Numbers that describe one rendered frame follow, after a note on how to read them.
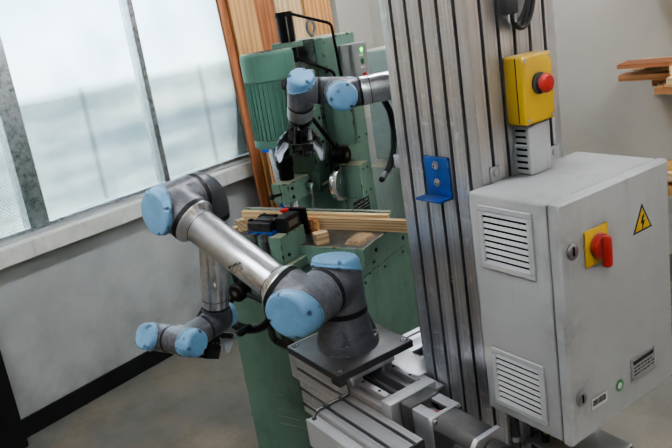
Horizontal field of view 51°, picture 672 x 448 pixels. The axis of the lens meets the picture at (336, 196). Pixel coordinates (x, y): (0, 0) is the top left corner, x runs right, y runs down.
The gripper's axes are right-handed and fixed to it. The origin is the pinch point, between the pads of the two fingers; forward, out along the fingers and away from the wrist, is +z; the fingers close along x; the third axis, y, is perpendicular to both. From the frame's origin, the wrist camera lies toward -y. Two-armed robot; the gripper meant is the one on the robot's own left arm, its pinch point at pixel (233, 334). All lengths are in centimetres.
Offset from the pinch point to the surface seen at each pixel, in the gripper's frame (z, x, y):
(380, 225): 25, 33, -39
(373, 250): 20, 35, -30
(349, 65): 25, 13, -95
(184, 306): 99, -130, -5
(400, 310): 70, 18, -14
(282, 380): 34.5, -6.2, 15.0
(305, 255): 12.7, 14.0, -26.9
